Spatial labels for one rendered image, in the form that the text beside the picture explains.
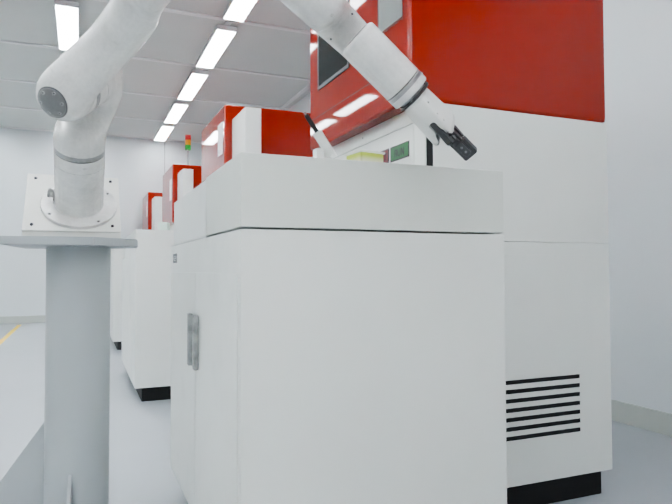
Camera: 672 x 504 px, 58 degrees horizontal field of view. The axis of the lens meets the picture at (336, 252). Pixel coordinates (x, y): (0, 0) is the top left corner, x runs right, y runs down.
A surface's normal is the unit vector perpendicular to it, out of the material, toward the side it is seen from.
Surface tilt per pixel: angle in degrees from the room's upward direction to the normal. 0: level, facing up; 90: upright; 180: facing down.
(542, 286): 90
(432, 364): 90
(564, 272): 90
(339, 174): 90
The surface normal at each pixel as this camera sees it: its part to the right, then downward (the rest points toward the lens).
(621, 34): -0.92, 0.00
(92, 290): 0.77, -0.02
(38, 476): 0.29, -0.03
